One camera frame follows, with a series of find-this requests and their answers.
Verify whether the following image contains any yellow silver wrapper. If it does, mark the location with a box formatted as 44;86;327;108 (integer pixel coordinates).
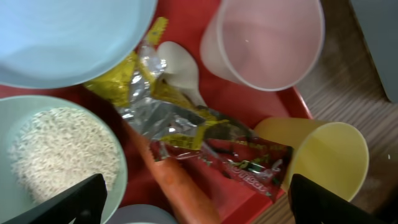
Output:
85;17;252;151

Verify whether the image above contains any grey dishwasher rack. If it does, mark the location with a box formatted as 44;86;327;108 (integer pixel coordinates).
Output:
351;0;397;103

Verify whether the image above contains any blue bowl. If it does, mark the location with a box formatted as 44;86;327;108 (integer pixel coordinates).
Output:
106;204;177;224

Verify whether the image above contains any orange carrot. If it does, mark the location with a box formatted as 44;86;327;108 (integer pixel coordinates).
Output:
123;121;221;224

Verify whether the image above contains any red snack wrapper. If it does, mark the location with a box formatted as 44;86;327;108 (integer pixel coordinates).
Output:
150;137;293;202

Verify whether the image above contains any pink cup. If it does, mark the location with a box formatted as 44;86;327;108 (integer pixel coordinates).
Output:
200;0;325;91

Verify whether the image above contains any white plastic spoon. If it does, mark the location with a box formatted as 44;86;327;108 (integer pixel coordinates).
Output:
157;41;207;106

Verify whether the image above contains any light blue plate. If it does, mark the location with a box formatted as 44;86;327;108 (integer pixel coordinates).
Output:
1;0;158;89

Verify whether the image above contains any yellow cup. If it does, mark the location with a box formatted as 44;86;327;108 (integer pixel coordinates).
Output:
254;117;369;202

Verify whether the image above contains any white rice pile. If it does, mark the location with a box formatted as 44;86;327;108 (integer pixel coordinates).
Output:
8;107;120;203

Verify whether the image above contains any green bowl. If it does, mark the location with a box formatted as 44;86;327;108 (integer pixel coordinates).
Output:
1;95;127;223

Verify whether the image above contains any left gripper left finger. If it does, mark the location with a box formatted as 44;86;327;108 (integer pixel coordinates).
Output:
4;174;108;224

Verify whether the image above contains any red serving tray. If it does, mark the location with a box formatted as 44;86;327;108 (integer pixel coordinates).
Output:
1;0;311;223

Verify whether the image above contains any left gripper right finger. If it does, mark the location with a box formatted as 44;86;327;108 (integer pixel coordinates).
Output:
288;174;384;224

